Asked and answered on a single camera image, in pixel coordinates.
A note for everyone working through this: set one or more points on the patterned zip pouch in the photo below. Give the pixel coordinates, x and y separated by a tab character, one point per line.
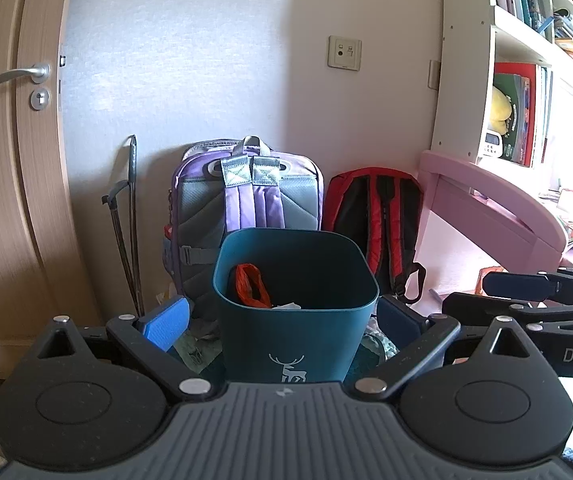
384	347

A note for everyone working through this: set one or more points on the green packet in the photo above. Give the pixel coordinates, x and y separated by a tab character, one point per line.
191	352

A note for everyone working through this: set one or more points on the wooden door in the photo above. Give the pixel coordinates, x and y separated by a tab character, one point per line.
16	185

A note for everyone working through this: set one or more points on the teal white zigzag quilt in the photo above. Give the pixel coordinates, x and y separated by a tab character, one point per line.
364	362

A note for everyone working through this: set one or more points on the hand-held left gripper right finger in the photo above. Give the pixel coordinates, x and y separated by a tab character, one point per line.
399	322

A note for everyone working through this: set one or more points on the pink desk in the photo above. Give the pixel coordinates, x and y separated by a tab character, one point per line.
491	195

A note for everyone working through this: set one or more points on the teal bin with deer print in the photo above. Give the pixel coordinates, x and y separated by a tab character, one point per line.
286	345

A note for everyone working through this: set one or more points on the purple grey backpack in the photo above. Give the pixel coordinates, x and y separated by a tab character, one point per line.
256	200

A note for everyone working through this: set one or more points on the beige wall socket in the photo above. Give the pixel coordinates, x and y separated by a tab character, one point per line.
345	51

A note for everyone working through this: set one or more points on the white alarm clock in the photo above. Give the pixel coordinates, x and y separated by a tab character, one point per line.
492	142

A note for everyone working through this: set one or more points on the yellow plush toy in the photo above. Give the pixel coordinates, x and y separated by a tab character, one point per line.
499	110

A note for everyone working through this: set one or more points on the silver door lock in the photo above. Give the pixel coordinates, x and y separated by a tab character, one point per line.
40	98

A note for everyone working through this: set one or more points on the beige wall switch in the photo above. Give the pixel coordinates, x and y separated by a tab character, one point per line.
434	74

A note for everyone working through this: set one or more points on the white bookshelf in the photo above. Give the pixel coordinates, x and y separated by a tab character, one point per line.
461	60

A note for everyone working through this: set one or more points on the folded metal cane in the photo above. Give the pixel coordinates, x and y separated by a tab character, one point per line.
132	185

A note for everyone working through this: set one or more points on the red black backpack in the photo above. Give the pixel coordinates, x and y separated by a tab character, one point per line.
366	210

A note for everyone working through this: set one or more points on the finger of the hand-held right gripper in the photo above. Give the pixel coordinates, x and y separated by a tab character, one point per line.
516	285
476	307

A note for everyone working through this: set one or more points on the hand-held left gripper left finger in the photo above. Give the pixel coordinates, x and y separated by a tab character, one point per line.
166	322

